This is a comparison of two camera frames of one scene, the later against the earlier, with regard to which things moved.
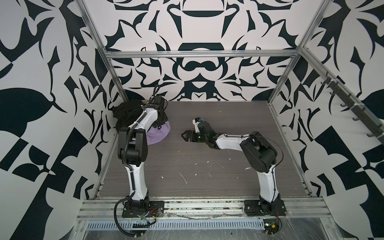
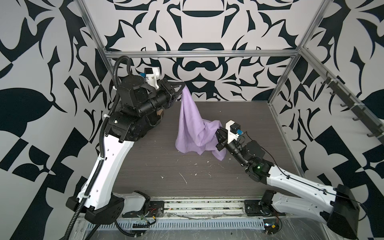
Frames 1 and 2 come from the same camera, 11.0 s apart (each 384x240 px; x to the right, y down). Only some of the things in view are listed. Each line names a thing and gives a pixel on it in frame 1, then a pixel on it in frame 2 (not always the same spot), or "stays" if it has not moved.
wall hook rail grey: (377, 130) stays
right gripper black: (188, 132) → (223, 140)
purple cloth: (155, 134) → (195, 135)
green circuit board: (270, 226) stays
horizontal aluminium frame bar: (202, 54) stays
